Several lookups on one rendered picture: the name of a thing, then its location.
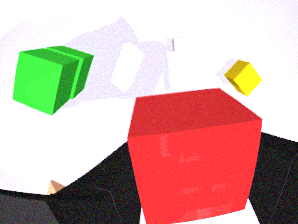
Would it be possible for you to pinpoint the small yellow cube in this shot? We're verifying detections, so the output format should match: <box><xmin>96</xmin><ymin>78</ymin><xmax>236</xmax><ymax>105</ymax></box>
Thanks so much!
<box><xmin>223</xmin><ymin>59</ymin><xmax>262</xmax><ymax>97</ymax></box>

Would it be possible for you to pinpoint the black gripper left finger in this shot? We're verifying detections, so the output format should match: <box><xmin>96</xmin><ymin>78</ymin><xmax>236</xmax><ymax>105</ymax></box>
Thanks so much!
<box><xmin>0</xmin><ymin>140</ymin><xmax>141</xmax><ymax>224</ymax></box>

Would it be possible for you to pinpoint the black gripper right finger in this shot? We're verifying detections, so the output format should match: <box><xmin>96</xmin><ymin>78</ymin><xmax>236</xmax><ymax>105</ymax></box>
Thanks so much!
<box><xmin>247</xmin><ymin>131</ymin><xmax>298</xmax><ymax>224</ymax></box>

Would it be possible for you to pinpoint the green cube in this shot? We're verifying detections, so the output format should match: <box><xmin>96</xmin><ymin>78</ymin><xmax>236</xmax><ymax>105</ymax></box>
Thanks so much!
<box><xmin>45</xmin><ymin>45</ymin><xmax>93</xmax><ymax>99</ymax></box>
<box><xmin>12</xmin><ymin>48</ymin><xmax>80</xmax><ymax>115</ymax></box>

